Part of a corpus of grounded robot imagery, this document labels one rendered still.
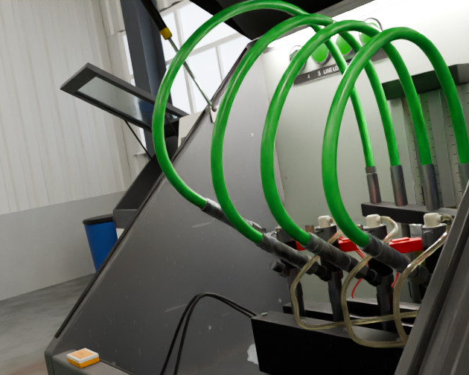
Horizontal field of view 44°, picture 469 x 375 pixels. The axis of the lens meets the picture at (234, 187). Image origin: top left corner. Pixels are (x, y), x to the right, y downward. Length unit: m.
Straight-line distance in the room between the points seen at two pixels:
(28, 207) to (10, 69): 1.74
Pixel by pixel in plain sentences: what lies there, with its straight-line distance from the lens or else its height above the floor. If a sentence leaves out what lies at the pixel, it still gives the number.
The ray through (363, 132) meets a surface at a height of 1.22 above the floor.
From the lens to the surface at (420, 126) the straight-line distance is 0.78.
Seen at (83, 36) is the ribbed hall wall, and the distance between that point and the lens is 8.38.
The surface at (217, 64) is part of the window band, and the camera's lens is 6.72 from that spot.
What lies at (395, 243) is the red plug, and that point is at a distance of 0.70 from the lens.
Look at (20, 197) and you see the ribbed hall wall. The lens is 7.57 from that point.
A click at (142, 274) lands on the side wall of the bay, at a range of 1.04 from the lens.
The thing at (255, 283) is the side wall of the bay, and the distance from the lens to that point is 1.18.
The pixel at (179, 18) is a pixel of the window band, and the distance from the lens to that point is 7.19.
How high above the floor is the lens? 1.21
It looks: 3 degrees down
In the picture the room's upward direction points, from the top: 10 degrees counter-clockwise
